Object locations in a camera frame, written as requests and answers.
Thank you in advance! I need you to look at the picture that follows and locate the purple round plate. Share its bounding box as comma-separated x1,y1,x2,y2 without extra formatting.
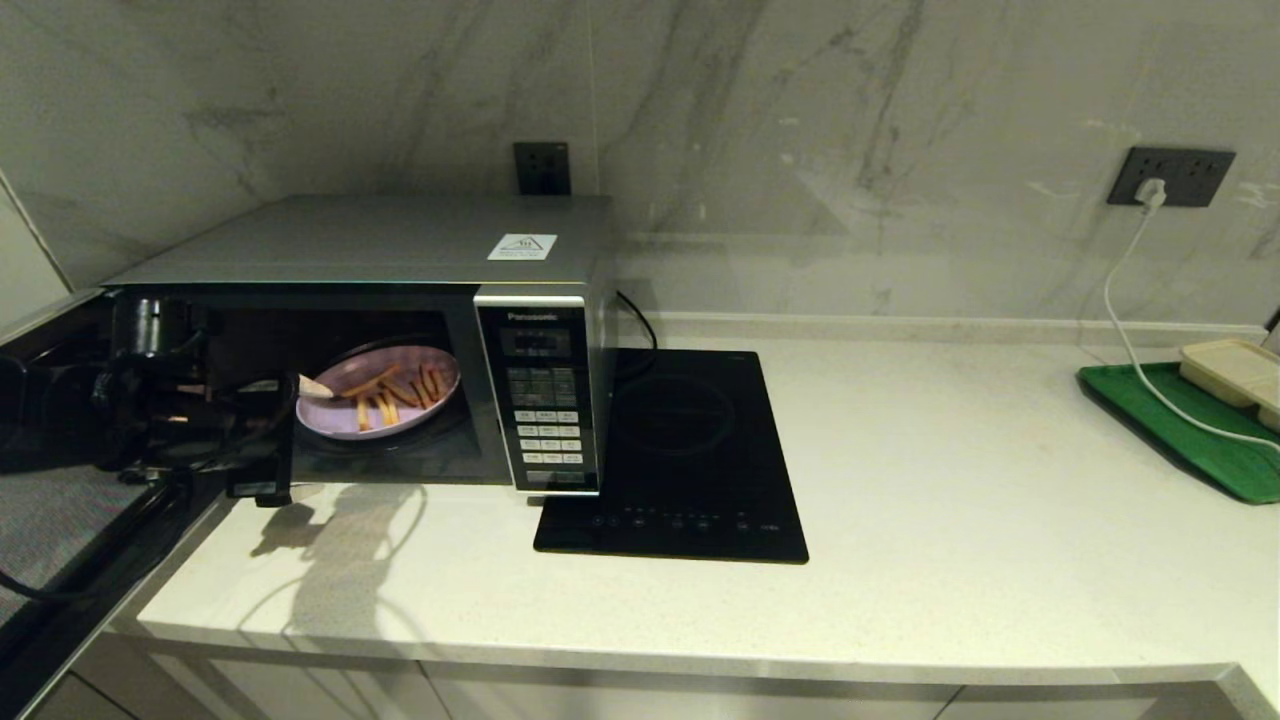
296,346,463,442

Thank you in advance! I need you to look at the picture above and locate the black glass microwave door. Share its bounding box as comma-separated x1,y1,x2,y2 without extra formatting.
0,290,246,720

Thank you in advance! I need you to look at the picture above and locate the glass microwave turntable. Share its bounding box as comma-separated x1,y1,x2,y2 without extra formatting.
290,335,479,459

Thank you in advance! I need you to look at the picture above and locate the silver Panasonic microwave oven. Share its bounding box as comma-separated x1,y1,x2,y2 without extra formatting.
105,195,617,496

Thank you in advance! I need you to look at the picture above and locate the white triangle warning sticker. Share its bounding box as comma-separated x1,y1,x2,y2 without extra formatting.
488,234,559,262

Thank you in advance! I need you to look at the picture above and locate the black induction cooktop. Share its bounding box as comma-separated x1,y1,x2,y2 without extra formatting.
533,350,809,565

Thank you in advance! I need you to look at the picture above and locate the grey cabinet door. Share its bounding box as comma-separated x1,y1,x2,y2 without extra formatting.
935,682,1226,720
420,660,966,720

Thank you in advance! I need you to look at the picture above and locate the green plastic tray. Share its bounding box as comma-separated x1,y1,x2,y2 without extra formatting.
1076,362,1280,504

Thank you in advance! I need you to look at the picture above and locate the beige food container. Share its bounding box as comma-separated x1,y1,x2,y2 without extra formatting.
1179,339,1280,433

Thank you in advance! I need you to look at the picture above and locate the smooth black robot cable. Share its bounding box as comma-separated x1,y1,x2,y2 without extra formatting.
0,480,191,603

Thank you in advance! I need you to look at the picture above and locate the black wall socket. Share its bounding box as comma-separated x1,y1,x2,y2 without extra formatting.
514,143,572,196
1170,149,1237,209
1106,147,1178,207

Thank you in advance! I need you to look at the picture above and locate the white power cable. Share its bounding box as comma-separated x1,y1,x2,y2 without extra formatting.
1100,200,1280,448

